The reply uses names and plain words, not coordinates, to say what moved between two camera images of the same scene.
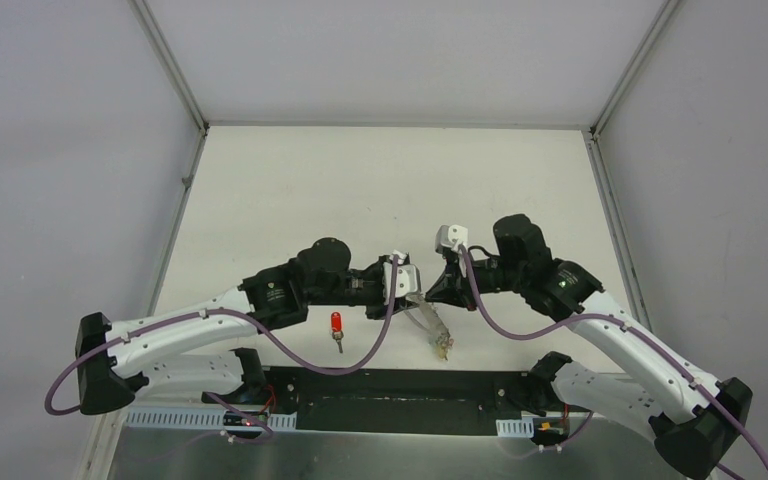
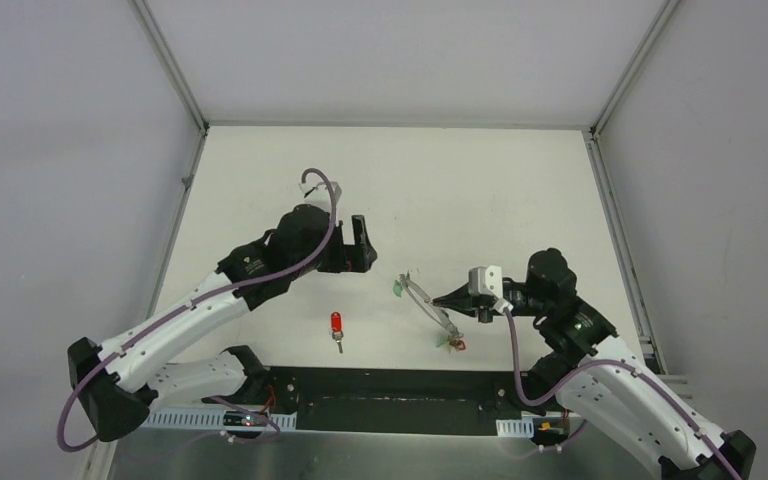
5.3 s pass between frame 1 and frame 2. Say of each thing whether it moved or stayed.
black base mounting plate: stayed
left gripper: moved
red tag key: stayed
